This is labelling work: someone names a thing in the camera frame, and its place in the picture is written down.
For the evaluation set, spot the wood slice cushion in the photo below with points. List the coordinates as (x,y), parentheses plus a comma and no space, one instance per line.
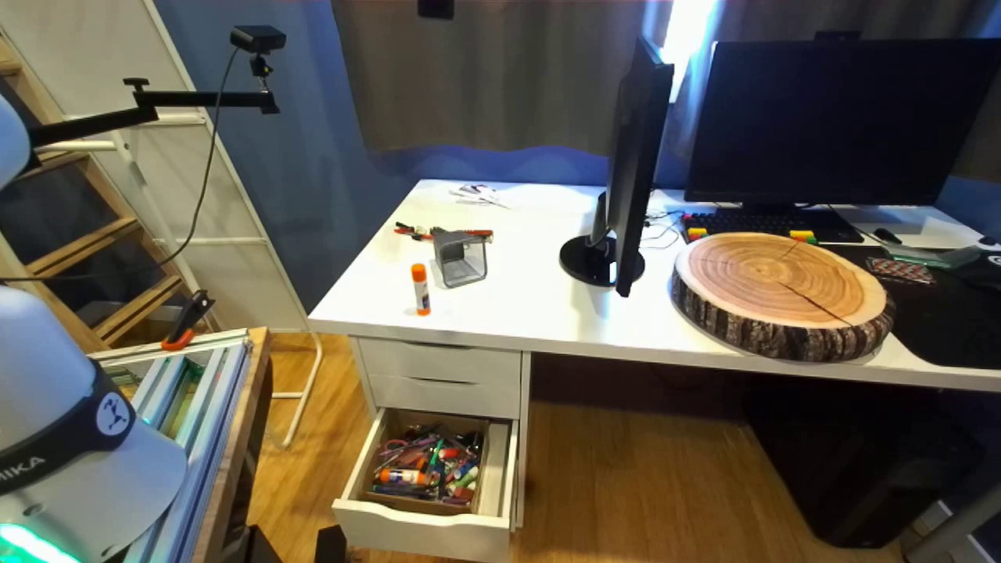
(783,292)

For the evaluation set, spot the black monitor with round stand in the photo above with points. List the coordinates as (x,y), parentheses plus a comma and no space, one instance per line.
(635,156)

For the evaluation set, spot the yellow green toy block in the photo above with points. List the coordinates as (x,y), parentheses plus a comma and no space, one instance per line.
(803,236)
(695,231)

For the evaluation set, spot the white monitor base plate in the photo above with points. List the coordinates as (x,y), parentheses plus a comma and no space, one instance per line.
(926,221)

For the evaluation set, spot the large black monitor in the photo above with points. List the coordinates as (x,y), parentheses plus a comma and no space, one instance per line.
(844,121)

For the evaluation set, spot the orange capped white marker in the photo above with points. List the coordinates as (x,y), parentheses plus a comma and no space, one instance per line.
(401,478)

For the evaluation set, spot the black webcam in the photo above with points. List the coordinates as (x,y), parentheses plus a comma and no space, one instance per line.
(256,38)

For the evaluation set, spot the black keyboard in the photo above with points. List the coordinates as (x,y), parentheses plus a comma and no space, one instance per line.
(770,221)

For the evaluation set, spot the orange black clamp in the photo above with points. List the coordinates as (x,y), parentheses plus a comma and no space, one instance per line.
(189,316)

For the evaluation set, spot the white metal rack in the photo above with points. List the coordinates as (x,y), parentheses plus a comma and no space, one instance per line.
(223,241)

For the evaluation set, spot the white deep desk drawer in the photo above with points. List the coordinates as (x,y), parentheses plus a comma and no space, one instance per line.
(418,533)

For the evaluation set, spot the wooden ladder rack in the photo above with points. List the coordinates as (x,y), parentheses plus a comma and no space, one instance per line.
(79,245)

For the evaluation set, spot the black soft bag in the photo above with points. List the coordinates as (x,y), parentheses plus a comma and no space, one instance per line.
(856,456)

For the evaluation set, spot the grey mesh pen holder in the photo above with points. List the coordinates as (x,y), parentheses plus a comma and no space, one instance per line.
(460,260)

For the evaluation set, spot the grey metal bar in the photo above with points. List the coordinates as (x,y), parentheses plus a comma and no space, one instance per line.
(954,526)

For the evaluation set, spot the white office desk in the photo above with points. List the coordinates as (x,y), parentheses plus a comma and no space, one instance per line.
(519,301)

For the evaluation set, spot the orange capped glue stick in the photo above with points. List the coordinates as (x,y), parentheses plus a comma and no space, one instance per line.
(420,292)

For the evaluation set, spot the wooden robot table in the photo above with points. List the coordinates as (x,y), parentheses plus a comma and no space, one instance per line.
(235,438)

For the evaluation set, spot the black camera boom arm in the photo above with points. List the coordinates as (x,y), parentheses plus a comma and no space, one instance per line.
(189,102)

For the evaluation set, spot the black computer mouse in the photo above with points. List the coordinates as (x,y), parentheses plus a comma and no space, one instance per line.
(887,236)

